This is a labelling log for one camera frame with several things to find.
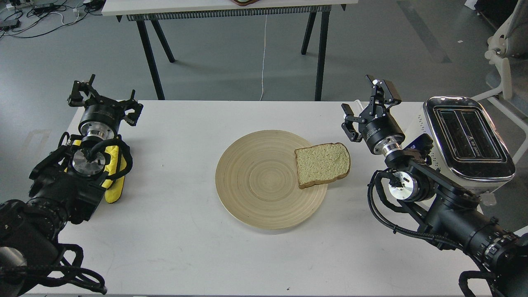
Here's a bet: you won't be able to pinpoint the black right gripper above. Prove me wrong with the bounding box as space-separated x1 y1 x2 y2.
341 75 405 155

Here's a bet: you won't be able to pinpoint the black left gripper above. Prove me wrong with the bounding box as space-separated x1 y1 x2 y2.
68 74 144 137

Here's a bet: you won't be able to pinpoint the slice of brown bread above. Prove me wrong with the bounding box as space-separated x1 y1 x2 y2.
295 143 351 189

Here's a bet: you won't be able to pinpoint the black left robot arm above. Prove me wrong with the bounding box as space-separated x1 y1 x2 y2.
1 75 143 297

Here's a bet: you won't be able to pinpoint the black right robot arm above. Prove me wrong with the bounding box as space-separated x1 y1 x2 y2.
342 75 527 297

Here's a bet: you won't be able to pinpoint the white chrome toaster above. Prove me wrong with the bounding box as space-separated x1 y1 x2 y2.
403 96 516 195

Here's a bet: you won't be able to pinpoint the yellow cloth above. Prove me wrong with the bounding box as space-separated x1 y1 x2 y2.
67 135 133 204

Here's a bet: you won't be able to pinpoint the white background table black legs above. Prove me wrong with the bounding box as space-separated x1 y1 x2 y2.
101 0 358 101

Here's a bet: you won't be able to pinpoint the round wooden plate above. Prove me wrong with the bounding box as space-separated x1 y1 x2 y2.
215 130 328 230

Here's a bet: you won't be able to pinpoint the brown object on background table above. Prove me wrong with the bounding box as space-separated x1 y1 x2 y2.
232 0 259 6

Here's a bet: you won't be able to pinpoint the floor cables and power strips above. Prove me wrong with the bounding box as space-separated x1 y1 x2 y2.
0 0 104 40

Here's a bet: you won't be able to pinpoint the white hanging cable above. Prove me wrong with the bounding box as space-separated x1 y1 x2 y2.
260 15 268 101

